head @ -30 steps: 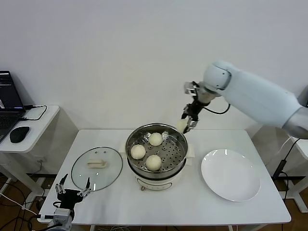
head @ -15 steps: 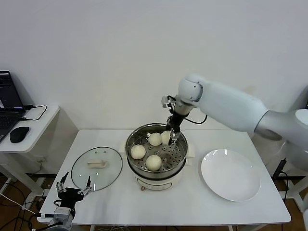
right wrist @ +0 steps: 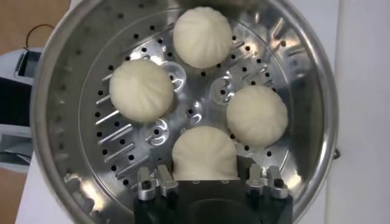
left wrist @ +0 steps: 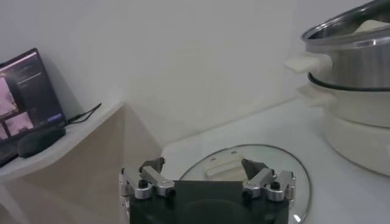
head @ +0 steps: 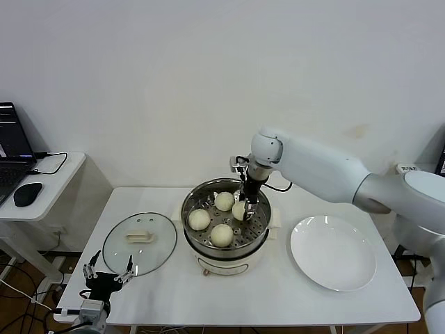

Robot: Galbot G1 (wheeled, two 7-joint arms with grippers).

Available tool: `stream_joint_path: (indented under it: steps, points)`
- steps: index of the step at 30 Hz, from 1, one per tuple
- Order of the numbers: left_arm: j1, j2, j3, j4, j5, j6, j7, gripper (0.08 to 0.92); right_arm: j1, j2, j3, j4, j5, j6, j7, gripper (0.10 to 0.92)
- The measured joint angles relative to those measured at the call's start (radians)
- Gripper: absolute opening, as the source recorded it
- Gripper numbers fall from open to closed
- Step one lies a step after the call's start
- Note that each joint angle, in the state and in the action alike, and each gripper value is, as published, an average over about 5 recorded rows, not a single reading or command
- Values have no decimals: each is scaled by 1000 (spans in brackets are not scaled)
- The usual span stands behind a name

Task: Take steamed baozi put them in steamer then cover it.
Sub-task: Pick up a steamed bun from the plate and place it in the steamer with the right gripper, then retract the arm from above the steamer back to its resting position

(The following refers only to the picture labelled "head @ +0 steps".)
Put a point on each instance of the white label sticker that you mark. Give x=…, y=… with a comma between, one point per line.
x=408, y=169

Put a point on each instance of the stainless steel steamer basket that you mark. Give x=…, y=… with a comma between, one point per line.
x=260, y=215

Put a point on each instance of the white side table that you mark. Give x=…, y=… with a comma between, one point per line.
x=55, y=188

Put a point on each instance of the black computer mouse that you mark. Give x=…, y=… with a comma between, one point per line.
x=28, y=194

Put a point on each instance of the white steamed baozi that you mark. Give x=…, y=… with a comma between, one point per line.
x=238, y=211
x=224, y=202
x=222, y=235
x=199, y=220

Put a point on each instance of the black open laptop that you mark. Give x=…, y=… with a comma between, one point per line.
x=10, y=132
x=442, y=161

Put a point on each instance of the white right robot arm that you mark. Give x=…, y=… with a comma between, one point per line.
x=330, y=167

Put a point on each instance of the white round plate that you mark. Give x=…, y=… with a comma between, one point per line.
x=333, y=254

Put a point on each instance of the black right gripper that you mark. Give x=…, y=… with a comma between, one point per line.
x=251, y=189

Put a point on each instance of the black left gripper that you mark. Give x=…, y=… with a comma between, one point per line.
x=102, y=285

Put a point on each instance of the cream electric cooking pot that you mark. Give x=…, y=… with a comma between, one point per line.
x=222, y=266

